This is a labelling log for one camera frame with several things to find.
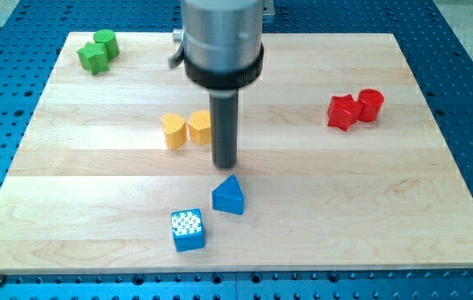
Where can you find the blue triangle block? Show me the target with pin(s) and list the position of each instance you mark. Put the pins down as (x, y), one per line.
(228, 196)

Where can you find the yellow heart block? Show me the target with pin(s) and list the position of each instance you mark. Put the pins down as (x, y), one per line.
(175, 131)

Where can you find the wooden board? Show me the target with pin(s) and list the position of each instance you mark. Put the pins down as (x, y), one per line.
(92, 186)

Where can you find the blue cube block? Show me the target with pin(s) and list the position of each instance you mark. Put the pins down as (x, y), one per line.
(187, 229)

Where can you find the green star block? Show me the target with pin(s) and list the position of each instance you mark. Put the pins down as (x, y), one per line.
(94, 57)

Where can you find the yellow hexagon block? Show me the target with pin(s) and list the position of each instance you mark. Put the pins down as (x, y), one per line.
(200, 127)

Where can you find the silver robot arm cylinder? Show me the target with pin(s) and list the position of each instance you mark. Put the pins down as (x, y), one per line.
(222, 42)

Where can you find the green cylinder block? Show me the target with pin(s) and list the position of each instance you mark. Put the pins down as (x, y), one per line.
(108, 38)

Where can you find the red star block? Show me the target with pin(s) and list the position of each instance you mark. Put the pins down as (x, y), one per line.
(343, 111)

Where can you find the red cylinder block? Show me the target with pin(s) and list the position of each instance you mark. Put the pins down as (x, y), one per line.
(371, 101)

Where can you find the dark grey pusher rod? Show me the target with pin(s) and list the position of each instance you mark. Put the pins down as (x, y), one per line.
(224, 107)

